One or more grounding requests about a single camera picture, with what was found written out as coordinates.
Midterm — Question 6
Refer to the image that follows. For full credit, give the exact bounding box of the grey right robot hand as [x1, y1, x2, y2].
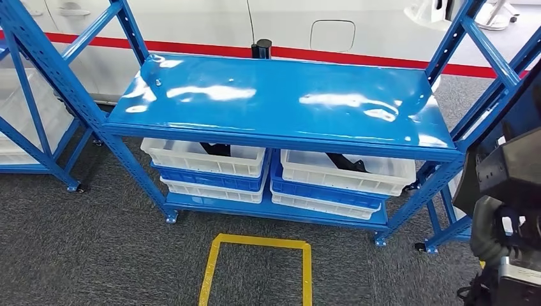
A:
[498, 202, 541, 258]

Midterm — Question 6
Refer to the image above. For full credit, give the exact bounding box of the black plastic plate part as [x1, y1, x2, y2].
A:
[451, 59, 541, 221]

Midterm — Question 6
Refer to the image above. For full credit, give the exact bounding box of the blue metal shelf rack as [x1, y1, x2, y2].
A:
[415, 160, 478, 256]
[0, 0, 541, 248]
[0, 38, 107, 194]

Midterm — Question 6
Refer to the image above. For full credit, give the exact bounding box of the black part in crate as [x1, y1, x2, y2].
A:
[200, 142, 232, 157]
[325, 152, 369, 173]

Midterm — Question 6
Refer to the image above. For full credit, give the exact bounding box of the blue plastic crate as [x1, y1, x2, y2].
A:
[151, 152, 271, 193]
[270, 152, 390, 211]

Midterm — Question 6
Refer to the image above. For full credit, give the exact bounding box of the white plastic crate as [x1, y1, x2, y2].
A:
[280, 149, 417, 197]
[270, 187, 383, 221]
[160, 166, 269, 205]
[140, 137, 267, 179]

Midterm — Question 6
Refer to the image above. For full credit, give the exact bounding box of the grey wheeled stand base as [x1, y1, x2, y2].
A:
[477, 0, 520, 31]

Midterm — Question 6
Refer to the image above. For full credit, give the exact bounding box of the white car with red stripe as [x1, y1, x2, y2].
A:
[0, 0, 529, 105]

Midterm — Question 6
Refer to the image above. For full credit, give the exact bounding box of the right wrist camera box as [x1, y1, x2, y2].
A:
[496, 255, 541, 306]

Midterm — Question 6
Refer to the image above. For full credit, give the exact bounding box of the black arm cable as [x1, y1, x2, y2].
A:
[456, 272, 500, 306]

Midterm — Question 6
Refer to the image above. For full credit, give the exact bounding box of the white pedestal base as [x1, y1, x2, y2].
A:
[403, 0, 461, 31]

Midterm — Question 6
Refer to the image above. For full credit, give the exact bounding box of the black cylindrical post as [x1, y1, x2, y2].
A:
[251, 38, 273, 60]

